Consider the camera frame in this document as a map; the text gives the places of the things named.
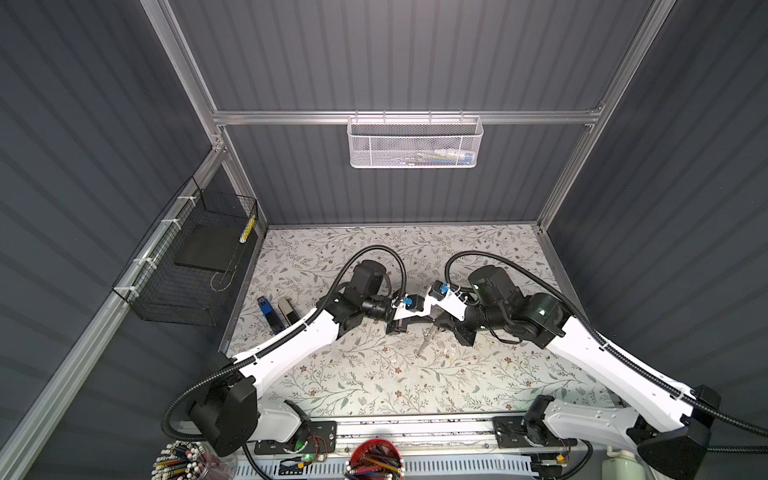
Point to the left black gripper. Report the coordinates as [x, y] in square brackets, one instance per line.
[397, 328]

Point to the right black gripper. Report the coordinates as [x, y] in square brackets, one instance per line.
[452, 323]

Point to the grey strap metal keyring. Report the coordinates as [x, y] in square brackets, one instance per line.
[428, 336]

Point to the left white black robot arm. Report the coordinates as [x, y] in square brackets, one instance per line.
[229, 411]

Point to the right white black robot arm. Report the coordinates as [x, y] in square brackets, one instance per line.
[656, 421]

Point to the blue usb stick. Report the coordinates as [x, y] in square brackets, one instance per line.
[273, 319]

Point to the red pencil cup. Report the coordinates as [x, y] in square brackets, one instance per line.
[375, 459]

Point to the yellow marker pen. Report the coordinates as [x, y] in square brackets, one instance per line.
[247, 230]

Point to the white plastic bottle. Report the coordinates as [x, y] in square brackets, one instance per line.
[621, 465]

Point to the clear pencil jar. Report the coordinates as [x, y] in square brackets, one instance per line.
[182, 461]

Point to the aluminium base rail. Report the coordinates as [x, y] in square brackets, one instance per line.
[451, 446]

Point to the white mesh wall basket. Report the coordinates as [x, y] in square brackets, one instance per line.
[414, 141]

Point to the black wire wall basket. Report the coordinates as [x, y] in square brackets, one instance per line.
[191, 265]

